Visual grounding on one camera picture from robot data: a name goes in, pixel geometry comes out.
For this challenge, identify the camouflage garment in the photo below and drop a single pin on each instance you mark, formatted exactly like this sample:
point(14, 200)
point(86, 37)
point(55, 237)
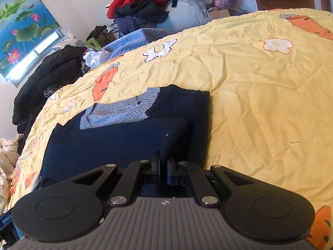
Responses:
point(102, 32)

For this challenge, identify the pile of black clothes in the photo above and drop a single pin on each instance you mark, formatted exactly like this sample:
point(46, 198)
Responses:
point(52, 73)

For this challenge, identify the lotus print roller blind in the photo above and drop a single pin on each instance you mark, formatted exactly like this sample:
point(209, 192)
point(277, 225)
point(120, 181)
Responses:
point(23, 26)

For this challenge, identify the cardboard box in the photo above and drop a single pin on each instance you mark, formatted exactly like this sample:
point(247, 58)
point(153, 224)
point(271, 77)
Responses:
point(221, 14)

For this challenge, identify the window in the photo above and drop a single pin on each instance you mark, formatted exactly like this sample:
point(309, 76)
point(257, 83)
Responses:
point(39, 49)

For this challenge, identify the blue knit blanket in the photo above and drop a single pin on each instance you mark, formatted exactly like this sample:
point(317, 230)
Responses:
point(135, 40)

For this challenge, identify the cream bedding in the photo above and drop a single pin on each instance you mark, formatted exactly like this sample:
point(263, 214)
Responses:
point(6, 151)

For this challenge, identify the white crumpled plastic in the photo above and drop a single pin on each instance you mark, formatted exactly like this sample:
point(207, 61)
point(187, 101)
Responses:
point(96, 57)

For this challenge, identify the grey sock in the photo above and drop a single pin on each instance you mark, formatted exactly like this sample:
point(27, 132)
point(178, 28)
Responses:
point(117, 140)

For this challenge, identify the dark blue garment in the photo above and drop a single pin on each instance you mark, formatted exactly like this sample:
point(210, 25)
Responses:
point(130, 25)

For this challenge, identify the green plastic stool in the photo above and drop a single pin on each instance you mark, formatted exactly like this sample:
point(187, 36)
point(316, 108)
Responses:
point(92, 43)

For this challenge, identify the black jacket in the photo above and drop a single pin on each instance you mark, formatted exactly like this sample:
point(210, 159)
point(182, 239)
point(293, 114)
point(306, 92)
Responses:
point(140, 10)

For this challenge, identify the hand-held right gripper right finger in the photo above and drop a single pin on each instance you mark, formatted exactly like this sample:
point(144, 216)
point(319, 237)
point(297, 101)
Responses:
point(171, 172)

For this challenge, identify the yellow printed blanket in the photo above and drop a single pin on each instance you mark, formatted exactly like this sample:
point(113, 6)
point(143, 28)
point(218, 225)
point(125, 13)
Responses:
point(260, 96)

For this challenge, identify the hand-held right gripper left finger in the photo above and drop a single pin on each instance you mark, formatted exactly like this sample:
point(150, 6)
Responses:
point(157, 166)

